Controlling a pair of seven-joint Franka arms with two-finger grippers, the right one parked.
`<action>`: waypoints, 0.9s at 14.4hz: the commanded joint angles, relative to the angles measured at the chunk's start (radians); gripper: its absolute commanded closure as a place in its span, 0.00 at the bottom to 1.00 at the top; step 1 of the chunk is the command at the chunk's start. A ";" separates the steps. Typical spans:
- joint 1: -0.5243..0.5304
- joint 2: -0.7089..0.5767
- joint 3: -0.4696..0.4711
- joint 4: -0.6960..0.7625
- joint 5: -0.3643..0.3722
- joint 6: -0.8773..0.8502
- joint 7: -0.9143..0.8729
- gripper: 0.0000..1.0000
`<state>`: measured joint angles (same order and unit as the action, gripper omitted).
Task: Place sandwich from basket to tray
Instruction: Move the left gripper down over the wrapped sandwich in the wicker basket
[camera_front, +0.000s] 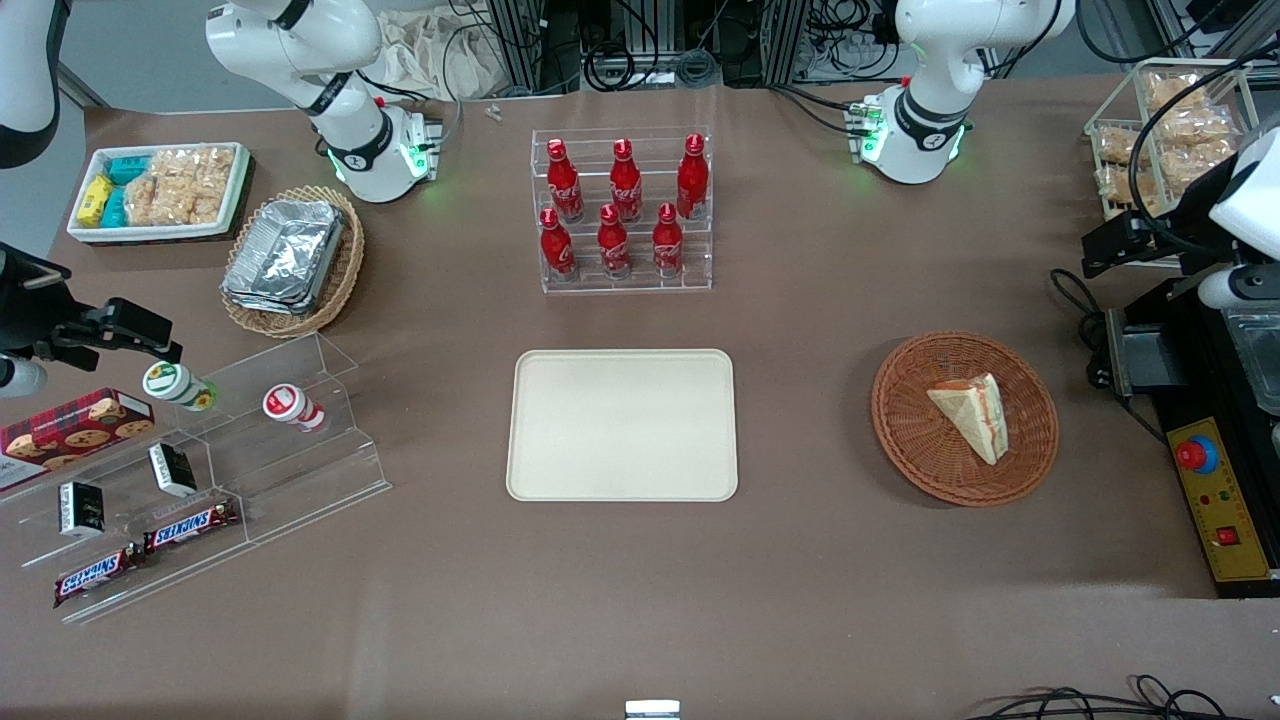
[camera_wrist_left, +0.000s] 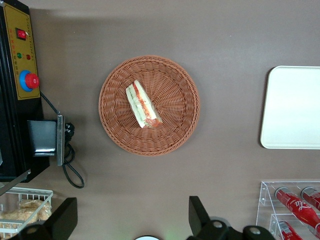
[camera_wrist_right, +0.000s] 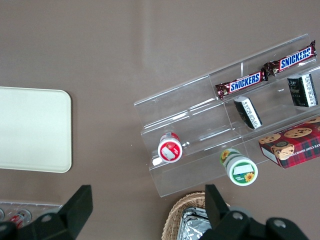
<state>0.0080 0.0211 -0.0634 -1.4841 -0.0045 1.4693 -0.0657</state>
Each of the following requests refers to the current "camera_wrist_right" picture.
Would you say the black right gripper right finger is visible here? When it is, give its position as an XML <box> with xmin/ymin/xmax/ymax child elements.
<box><xmin>204</xmin><ymin>184</ymin><xmax>231</xmax><ymax>230</ymax></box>

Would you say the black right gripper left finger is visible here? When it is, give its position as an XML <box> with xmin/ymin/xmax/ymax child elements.
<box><xmin>57</xmin><ymin>184</ymin><xmax>94</xmax><ymax>238</ymax></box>

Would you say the oval wicker basket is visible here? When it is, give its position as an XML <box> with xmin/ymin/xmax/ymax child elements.
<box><xmin>161</xmin><ymin>191</ymin><xmax>232</xmax><ymax>240</ymax></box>

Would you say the beige rectangular serving tray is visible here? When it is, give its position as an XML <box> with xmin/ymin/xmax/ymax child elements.
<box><xmin>0</xmin><ymin>86</ymin><xmax>73</xmax><ymax>174</ymax></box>

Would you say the aluminium foil container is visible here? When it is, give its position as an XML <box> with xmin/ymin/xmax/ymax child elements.
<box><xmin>177</xmin><ymin>206</ymin><xmax>213</xmax><ymax>240</ymax></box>

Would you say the clear acrylic bottle rack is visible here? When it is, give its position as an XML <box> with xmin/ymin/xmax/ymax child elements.
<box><xmin>0</xmin><ymin>199</ymin><xmax>63</xmax><ymax>226</ymax></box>

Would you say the green sunflower yogurt cup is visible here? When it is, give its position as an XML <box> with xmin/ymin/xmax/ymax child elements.
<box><xmin>219</xmin><ymin>148</ymin><xmax>259</xmax><ymax>187</ymax></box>

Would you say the red cola bottle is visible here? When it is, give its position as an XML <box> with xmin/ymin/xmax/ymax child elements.
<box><xmin>9</xmin><ymin>209</ymin><xmax>33</xmax><ymax>227</ymax></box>

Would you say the red lidded yogurt cup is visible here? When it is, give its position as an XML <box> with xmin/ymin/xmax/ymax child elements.
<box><xmin>157</xmin><ymin>132</ymin><xmax>183</xmax><ymax>164</ymax></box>

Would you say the small black white box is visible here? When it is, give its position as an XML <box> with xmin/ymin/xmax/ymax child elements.
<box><xmin>286</xmin><ymin>73</ymin><xmax>320</xmax><ymax>108</ymax></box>
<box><xmin>233</xmin><ymin>96</ymin><xmax>264</xmax><ymax>130</ymax></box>

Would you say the clear acrylic stepped shelf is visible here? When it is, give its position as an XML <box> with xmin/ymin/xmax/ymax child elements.
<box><xmin>133</xmin><ymin>33</ymin><xmax>320</xmax><ymax>198</ymax></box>

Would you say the red tartan cookie box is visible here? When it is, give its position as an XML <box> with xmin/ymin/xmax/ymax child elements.
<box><xmin>258</xmin><ymin>116</ymin><xmax>320</xmax><ymax>170</ymax></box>

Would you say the Snickers chocolate bar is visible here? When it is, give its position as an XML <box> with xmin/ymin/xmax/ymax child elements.
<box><xmin>215</xmin><ymin>70</ymin><xmax>270</xmax><ymax>101</ymax></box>
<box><xmin>263</xmin><ymin>39</ymin><xmax>317</xmax><ymax>77</ymax></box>

